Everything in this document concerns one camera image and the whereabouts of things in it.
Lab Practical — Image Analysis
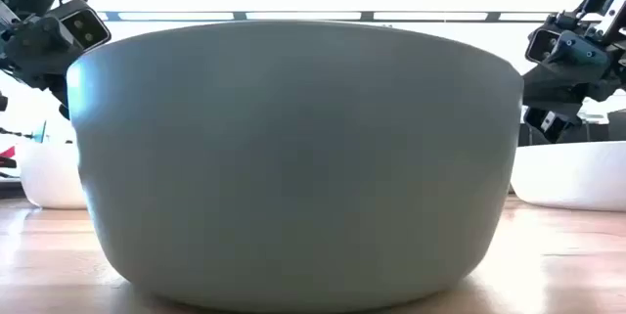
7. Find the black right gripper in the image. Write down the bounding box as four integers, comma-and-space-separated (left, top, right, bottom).
521, 0, 626, 145

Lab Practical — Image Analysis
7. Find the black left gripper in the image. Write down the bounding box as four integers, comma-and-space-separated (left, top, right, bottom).
0, 0, 82, 105

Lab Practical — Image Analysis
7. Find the white bowl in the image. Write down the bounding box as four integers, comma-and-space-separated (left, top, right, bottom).
509, 140, 626, 213
18, 140, 89, 210

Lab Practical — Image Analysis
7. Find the dark grey bowl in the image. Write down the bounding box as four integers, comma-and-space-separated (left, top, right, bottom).
66, 19, 525, 314

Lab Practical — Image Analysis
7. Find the small computer monitor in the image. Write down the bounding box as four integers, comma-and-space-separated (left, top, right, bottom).
31, 120, 49, 145

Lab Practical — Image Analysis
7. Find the black partition panel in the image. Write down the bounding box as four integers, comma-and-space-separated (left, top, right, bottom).
517, 120, 610, 147
605, 108, 626, 144

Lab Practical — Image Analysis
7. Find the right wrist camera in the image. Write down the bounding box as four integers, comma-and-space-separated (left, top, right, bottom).
524, 26, 563, 65

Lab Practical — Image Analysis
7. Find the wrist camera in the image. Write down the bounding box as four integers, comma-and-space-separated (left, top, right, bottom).
524, 26, 563, 65
57, 0, 112, 52

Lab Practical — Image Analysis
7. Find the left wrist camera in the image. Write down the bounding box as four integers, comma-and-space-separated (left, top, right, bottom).
57, 0, 112, 52

